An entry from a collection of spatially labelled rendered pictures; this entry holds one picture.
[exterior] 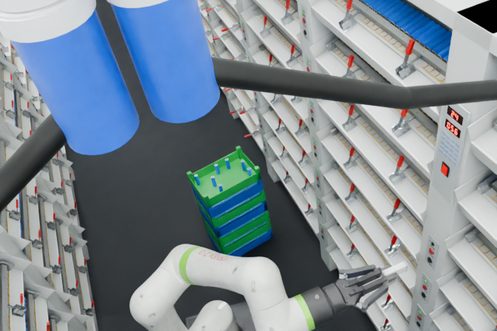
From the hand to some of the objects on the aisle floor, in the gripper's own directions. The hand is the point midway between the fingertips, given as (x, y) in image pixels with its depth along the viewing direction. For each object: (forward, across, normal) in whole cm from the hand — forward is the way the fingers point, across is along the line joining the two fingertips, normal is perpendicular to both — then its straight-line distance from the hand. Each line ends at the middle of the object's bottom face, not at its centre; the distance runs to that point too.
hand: (394, 270), depth 130 cm
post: (+22, 0, -104) cm, 106 cm away
